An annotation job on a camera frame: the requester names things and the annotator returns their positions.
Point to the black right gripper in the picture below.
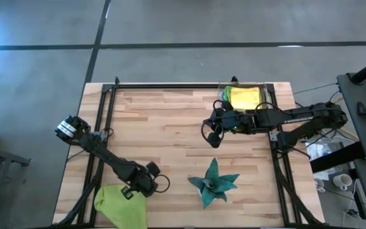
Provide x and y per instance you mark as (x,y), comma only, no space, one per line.
(234,122)

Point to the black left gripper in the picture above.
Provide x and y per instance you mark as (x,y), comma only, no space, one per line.
(143,181)

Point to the yellow microfiber towel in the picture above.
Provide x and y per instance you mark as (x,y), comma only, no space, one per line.
(246,98)

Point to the grass green microfiber towel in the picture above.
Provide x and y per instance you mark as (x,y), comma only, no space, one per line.
(227,93)

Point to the yellow-green microfiber towel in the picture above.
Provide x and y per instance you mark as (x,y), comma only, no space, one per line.
(119,210)

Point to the snake plant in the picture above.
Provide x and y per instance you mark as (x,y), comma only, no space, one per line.
(213,184)

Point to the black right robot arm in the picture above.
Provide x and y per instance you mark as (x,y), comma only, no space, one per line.
(297,121)

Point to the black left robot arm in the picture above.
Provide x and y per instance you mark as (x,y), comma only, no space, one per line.
(106,156)

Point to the clear plastic bin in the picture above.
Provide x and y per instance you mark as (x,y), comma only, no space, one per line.
(267,95)

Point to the white plastic bag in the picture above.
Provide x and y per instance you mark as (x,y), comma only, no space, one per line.
(316,152)

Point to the small white cup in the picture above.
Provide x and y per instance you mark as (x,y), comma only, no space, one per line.
(319,185)

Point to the black cart leg beam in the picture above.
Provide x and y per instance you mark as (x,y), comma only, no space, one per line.
(335,159)

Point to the white mug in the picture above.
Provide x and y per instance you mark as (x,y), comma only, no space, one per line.
(342,181)

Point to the grey equipment cart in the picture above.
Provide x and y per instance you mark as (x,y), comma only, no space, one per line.
(357,140)

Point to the grey side table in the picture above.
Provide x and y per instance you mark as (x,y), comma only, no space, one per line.
(5,158)

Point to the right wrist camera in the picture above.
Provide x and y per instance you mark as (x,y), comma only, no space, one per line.
(215,140)

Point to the black aluminium table frame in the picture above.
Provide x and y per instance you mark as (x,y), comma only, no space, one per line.
(145,86)

